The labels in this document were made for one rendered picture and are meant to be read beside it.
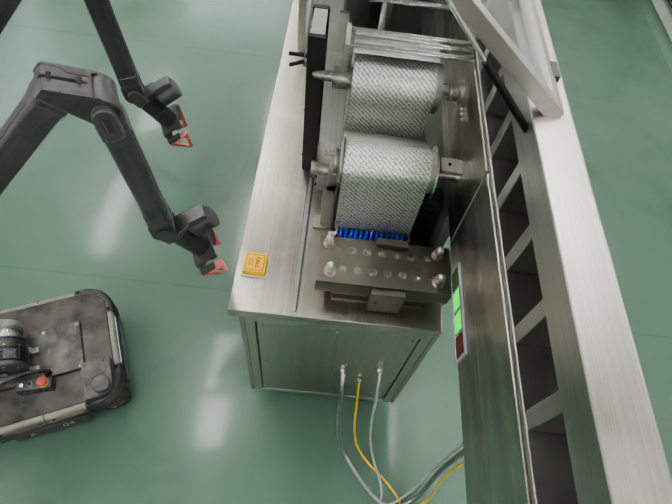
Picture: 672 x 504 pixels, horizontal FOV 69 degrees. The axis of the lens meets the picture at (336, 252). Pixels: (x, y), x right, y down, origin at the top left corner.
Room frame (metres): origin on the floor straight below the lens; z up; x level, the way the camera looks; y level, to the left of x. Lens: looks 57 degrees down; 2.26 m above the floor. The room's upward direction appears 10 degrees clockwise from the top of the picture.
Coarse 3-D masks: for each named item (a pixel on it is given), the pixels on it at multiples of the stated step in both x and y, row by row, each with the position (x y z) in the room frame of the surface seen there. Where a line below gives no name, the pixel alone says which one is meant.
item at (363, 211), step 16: (352, 192) 0.88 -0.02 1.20; (352, 208) 0.88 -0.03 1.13; (368, 208) 0.89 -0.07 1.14; (384, 208) 0.89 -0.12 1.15; (400, 208) 0.89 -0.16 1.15; (416, 208) 0.90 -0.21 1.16; (336, 224) 0.88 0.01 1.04; (352, 224) 0.89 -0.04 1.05; (368, 224) 0.89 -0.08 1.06; (384, 224) 0.89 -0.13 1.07; (400, 224) 0.90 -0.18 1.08
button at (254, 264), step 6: (246, 252) 0.80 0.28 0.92; (246, 258) 0.78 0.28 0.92; (252, 258) 0.78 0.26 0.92; (258, 258) 0.78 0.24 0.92; (264, 258) 0.79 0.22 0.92; (246, 264) 0.75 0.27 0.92; (252, 264) 0.76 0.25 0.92; (258, 264) 0.76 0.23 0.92; (264, 264) 0.77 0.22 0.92; (246, 270) 0.73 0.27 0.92; (252, 270) 0.74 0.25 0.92; (258, 270) 0.74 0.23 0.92; (264, 270) 0.74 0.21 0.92
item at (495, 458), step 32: (448, 32) 1.61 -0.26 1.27; (448, 64) 1.47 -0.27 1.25; (448, 128) 1.21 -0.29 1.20; (480, 128) 0.96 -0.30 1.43; (480, 160) 0.87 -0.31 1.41; (448, 192) 0.98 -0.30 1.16; (480, 192) 0.79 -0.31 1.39; (480, 224) 0.71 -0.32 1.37; (480, 256) 0.64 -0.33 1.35; (480, 288) 0.56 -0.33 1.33; (480, 320) 0.49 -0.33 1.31; (480, 352) 0.43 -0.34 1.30; (512, 352) 0.38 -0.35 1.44; (480, 384) 0.36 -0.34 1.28; (512, 384) 0.32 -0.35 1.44; (480, 416) 0.30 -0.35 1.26; (512, 416) 0.26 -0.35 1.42; (480, 448) 0.24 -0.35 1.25; (512, 448) 0.22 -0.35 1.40; (480, 480) 0.19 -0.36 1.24; (512, 480) 0.17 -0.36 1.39
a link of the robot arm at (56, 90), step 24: (48, 72) 0.61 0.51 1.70; (72, 72) 0.63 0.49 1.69; (96, 72) 0.66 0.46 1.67; (24, 96) 0.58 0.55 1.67; (48, 96) 0.56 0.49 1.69; (72, 96) 0.58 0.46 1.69; (96, 96) 0.60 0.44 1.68; (24, 120) 0.55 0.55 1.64; (48, 120) 0.56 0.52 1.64; (0, 144) 0.52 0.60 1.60; (24, 144) 0.54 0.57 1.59; (0, 168) 0.51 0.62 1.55; (0, 192) 0.50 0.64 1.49
